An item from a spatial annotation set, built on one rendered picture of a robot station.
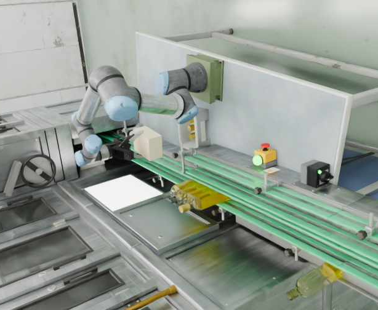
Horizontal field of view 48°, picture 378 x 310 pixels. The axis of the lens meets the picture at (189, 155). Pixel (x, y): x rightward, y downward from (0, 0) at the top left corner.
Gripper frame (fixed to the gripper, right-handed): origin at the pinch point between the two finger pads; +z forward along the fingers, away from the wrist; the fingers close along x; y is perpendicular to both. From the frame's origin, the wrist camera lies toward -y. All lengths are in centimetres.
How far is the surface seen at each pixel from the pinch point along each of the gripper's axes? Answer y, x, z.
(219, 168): -38.9, 2.4, 17.8
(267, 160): -58, -6, 29
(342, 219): -106, -7, 17
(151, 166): 22.9, 27.9, 15.8
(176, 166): -2.5, 17.2, 17.8
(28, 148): 72, 20, -41
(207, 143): -9.0, 4.7, 33.5
